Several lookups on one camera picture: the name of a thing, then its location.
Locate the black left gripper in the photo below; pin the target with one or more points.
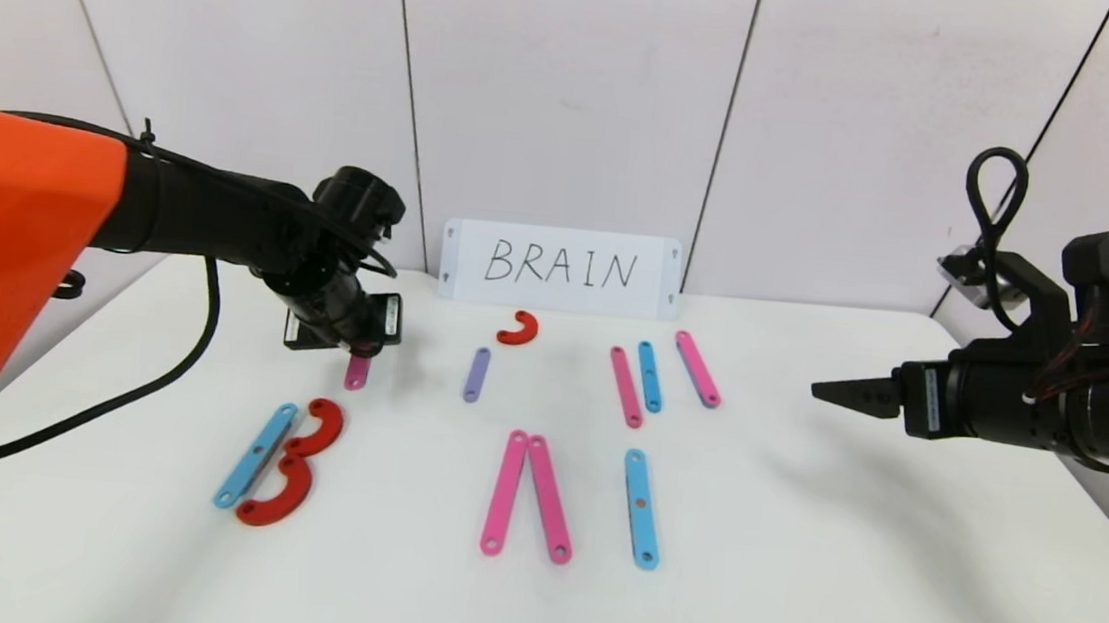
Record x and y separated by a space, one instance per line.
344 329

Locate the long light blue strip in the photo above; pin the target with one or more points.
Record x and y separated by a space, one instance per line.
256 454

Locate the short purple strip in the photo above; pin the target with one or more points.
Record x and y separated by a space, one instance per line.
477 375

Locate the orange and black left arm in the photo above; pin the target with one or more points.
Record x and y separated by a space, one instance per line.
7 254

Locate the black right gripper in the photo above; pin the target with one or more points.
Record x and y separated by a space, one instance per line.
926 399

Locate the red curved piece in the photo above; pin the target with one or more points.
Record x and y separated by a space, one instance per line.
331 426
531 330
295 498

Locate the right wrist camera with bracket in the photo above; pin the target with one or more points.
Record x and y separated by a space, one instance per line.
1033 288

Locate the white BRAIN word card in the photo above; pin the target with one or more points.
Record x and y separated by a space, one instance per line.
561 240

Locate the blue strip with middle hole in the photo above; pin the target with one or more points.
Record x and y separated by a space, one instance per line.
641 508

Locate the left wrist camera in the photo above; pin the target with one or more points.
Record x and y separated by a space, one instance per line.
302 332

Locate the short blue strip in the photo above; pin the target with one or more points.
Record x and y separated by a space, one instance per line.
649 376

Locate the pink strip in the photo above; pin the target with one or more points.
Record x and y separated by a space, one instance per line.
357 373
626 386
505 491
549 498
697 368

